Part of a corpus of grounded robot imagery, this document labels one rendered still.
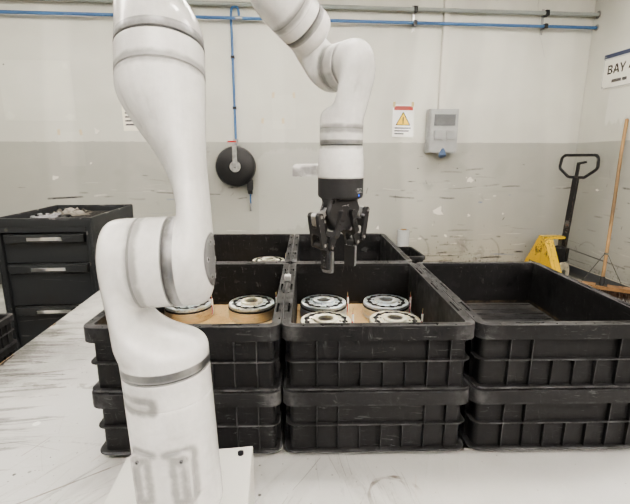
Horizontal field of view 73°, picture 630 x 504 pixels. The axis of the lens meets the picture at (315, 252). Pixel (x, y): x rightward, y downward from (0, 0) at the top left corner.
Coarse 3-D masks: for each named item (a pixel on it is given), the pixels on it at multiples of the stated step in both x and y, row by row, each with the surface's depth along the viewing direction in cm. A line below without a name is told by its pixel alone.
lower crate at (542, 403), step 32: (480, 416) 69; (512, 416) 69; (544, 416) 69; (576, 416) 69; (608, 416) 69; (480, 448) 69; (512, 448) 69; (544, 448) 69; (576, 448) 69; (608, 448) 69
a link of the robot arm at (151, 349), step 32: (128, 224) 41; (160, 224) 41; (96, 256) 39; (128, 256) 39; (128, 288) 39; (160, 288) 40; (128, 320) 41; (160, 320) 46; (128, 352) 40; (160, 352) 41; (192, 352) 43; (160, 384) 41
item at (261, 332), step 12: (216, 264) 101; (228, 264) 101; (240, 264) 101; (252, 264) 101; (264, 264) 101; (276, 264) 101; (288, 264) 100; (276, 300) 75; (276, 312) 69; (84, 324) 64; (96, 324) 65; (192, 324) 64; (204, 324) 64; (216, 324) 64; (228, 324) 64; (240, 324) 64; (252, 324) 64; (264, 324) 64; (276, 324) 64; (96, 336) 63; (108, 336) 63; (216, 336) 64; (228, 336) 64; (240, 336) 64; (252, 336) 64; (264, 336) 64; (276, 336) 64
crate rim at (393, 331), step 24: (312, 264) 101; (336, 264) 101; (360, 264) 101; (384, 264) 101; (408, 264) 101; (288, 288) 82; (432, 288) 83; (288, 312) 69; (456, 312) 70; (288, 336) 64; (312, 336) 64; (336, 336) 64; (360, 336) 64; (384, 336) 64; (408, 336) 64; (432, 336) 64; (456, 336) 64
